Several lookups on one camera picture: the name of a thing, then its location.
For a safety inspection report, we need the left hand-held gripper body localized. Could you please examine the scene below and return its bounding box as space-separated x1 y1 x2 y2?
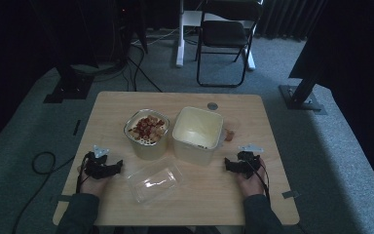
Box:
83 144 111 179

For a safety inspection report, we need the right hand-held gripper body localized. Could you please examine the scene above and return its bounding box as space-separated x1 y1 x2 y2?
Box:
237 143 265 179

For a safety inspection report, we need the person's left hand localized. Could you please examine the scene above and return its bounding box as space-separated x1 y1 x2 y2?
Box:
76 165 112 198

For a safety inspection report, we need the person's right hand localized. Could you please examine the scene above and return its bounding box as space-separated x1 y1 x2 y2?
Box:
236 158 268 199

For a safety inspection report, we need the black tape strip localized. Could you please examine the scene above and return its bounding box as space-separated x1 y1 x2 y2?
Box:
72 119 82 137

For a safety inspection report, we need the clear plastic lid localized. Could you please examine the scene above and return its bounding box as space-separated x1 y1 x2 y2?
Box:
126 157 185 205

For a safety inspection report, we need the clear container of dried fruit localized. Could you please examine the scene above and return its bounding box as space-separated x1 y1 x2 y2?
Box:
123 108 170 161

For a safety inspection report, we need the cream square plastic bin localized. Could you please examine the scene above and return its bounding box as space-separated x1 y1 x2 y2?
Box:
171 105 225 167

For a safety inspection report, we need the grey tape strip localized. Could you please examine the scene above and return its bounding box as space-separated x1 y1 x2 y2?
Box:
280 190 300 200

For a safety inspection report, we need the black stand base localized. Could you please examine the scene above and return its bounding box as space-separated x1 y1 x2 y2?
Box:
43 63 95 104

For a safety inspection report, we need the black metal stand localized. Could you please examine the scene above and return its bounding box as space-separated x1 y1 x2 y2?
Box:
279 77 327 115

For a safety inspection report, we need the black folding chair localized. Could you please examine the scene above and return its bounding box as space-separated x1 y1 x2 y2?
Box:
195 0 265 89

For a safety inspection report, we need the dark curtain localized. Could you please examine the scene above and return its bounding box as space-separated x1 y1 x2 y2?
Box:
256 0 325 42

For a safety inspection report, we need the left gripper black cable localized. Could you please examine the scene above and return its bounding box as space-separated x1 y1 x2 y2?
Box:
75 151 91 195

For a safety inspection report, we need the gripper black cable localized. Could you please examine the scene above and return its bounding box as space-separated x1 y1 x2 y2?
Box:
253 161 271 200
75 151 91 195

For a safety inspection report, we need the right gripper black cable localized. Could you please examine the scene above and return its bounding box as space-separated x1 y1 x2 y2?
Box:
253 161 271 200

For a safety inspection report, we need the black floor cable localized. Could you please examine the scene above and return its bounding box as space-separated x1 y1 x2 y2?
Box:
11 151 76 234

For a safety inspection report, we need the black cable bundle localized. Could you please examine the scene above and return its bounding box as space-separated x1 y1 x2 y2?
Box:
123 42 164 94

